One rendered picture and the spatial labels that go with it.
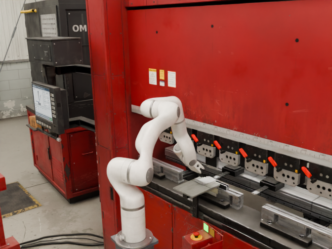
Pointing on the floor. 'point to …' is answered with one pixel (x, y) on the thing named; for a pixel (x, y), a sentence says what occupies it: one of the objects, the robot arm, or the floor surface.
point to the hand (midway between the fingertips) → (200, 174)
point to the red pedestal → (9, 243)
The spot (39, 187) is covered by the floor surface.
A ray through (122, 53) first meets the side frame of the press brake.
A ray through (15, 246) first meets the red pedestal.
